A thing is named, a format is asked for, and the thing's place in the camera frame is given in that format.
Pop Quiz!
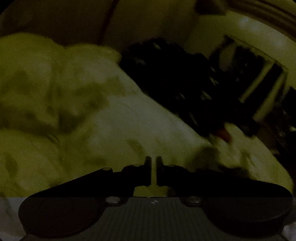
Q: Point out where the small red item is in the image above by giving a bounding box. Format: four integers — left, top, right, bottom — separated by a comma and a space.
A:
219, 129, 232, 143

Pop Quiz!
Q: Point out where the white chair frame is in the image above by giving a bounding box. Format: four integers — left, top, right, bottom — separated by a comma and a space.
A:
185, 11, 295, 121

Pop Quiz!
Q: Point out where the floral white bed duvet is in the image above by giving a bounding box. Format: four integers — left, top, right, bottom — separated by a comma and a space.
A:
1, 33, 292, 240

